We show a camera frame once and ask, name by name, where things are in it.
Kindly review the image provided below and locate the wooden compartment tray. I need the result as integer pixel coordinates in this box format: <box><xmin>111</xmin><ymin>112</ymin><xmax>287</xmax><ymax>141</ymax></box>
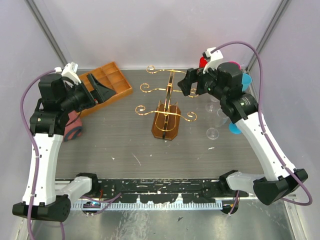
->
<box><xmin>78</xmin><ymin>61</ymin><xmax>133</xmax><ymax>118</ymax></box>

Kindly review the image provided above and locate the clear front wine glass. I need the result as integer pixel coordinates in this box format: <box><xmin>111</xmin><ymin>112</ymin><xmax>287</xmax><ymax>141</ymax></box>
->
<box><xmin>206</xmin><ymin>108</ymin><xmax>229</xmax><ymax>140</ymax></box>

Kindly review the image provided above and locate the light blue plastic wine glass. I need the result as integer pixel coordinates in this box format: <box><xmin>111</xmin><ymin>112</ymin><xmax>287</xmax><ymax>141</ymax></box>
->
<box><xmin>242</xmin><ymin>73</ymin><xmax>252</xmax><ymax>92</ymax></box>

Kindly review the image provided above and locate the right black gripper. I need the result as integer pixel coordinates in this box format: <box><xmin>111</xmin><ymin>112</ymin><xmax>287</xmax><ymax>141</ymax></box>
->
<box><xmin>178</xmin><ymin>61</ymin><xmax>227</xmax><ymax>101</ymax></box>

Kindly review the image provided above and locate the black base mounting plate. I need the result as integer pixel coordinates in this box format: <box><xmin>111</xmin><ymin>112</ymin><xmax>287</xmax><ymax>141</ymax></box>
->
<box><xmin>85</xmin><ymin>178</ymin><xmax>237</xmax><ymax>204</ymax></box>

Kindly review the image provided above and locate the clear wine glass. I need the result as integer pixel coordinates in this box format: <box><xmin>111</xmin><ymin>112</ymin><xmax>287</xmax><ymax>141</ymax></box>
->
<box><xmin>206</xmin><ymin>108</ymin><xmax>229</xmax><ymax>140</ymax></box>
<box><xmin>205</xmin><ymin>96</ymin><xmax>221</xmax><ymax>113</ymax></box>

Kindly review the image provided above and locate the red plastic wine glass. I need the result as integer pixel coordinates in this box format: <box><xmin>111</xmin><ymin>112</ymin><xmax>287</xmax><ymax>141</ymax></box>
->
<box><xmin>198</xmin><ymin>56</ymin><xmax>207</xmax><ymax>68</ymax></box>

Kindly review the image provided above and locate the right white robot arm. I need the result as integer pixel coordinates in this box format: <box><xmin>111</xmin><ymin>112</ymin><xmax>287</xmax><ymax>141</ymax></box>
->
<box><xmin>177</xmin><ymin>62</ymin><xmax>308</xmax><ymax>206</ymax></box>

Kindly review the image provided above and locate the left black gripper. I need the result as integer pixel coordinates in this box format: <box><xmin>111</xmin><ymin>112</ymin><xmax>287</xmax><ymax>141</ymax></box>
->
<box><xmin>60</xmin><ymin>73</ymin><xmax>116</xmax><ymax>113</ymax></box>

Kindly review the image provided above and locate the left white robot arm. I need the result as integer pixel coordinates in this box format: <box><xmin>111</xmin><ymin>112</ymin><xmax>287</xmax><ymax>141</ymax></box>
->
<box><xmin>12</xmin><ymin>73</ymin><xmax>116</xmax><ymax>222</ymax></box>

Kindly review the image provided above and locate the gold wire wine glass rack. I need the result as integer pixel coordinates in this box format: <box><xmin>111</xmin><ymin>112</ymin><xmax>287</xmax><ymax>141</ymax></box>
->
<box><xmin>135</xmin><ymin>65</ymin><xmax>198</xmax><ymax>141</ymax></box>

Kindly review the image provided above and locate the magenta plastic wine glass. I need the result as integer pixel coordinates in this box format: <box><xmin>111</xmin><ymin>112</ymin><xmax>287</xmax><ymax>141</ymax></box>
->
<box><xmin>229</xmin><ymin>61</ymin><xmax>242</xmax><ymax>70</ymax></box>

